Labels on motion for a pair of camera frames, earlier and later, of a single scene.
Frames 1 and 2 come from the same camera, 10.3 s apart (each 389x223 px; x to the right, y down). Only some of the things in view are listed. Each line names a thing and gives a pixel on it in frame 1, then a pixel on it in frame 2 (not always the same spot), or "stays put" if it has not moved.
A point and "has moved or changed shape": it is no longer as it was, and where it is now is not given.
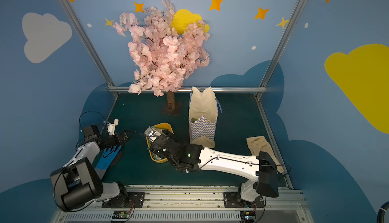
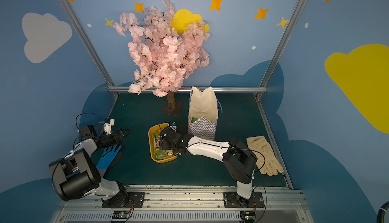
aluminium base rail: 193,205 stays put
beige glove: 260,144 stays put
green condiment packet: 151,134 → 193,119
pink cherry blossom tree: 163,54 stays put
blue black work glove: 109,155 stays put
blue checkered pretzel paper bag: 203,108 stays put
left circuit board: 121,215 stays put
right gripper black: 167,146 → 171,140
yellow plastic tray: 155,157 has moved or changed shape
